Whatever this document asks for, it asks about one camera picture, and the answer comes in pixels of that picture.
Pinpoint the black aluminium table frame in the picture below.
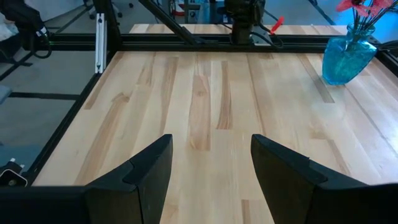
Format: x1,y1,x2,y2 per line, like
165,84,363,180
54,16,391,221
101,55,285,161
23,0,398,187

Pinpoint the black white-edged box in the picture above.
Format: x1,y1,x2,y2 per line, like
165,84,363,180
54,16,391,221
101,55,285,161
0,158,29,187

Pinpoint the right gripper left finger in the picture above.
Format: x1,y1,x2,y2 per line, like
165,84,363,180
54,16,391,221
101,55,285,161
85,134,174,224

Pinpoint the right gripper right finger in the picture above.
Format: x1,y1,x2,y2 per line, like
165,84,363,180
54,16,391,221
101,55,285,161
250,134,369,224

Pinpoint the silver aluminium bracket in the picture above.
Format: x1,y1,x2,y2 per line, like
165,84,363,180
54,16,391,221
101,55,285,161
95,12,108,74

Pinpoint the pink artificial flower bunch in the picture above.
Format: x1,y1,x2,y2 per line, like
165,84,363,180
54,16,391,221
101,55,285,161
357,0,397,32
335,0,374,32

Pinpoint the red clamp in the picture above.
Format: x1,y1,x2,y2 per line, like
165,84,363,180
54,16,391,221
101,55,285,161
269,16,285,35

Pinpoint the teal glass vase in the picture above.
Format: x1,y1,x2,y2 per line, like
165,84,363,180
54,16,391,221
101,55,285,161
322,23,377,85

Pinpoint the black background machine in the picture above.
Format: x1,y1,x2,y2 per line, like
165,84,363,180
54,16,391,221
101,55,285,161
0,0,53,60

